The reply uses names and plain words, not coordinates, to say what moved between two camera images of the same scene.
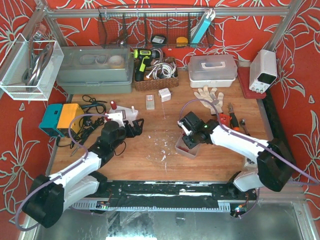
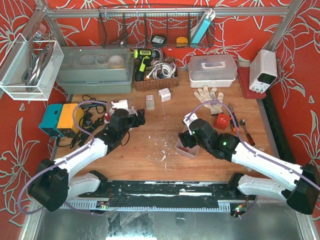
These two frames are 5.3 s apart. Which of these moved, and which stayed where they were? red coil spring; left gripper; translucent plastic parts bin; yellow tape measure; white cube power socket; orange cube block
Moved: red coil spring; left gripper
Stayed: orange cube block; yellow tape measure; translucent plastic parts bin; white cube power socket
